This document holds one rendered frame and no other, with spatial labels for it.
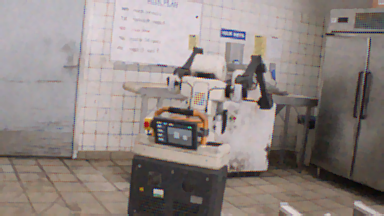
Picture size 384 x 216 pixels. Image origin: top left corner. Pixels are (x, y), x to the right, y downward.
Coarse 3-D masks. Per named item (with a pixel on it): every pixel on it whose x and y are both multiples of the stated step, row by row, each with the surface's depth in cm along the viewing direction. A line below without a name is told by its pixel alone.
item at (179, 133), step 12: (156, 120) 267; (168, 120) 264; (180, 120) 262; (156, 132) 272; (168, 132) 268; (180, 132) 264; (192, 132) 261; (204, 132) 263; (168, 144) 272; (180, 144) 268; (192, 144) 265
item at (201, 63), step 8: (200, 56) 309; (208, 56) 307; (216, 56) 306; (192, 64) 306; (200, 64) 304; (208, 64) 303; (216, 64) 301; (224, 64) 304; (192, 72) 307; (208, 72) 301; (216, 72) 299; (224, 72) 307
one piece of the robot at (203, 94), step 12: (180, 84) 312; (192, 84) 301; (204, 84) 298; (216, 84) 295; (192, 96) 301; (204, 96) 298; (216, 96) 294; (228, 96) 301; (192, 108) 300; (204, 108) 297; (216, 108) 312
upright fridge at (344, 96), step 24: (336, 24) 520; (360, 24) 488; (336, 48) 513; (360, 48) 480; (336, 72) 513; (360, 72) 475; (336, 96) 512; (360, 96) 478; (336, 120) 511; (360, 120) 477; (336, 144) 509; (360, 144) 476; (336, 168) 507; (360, 168) 474
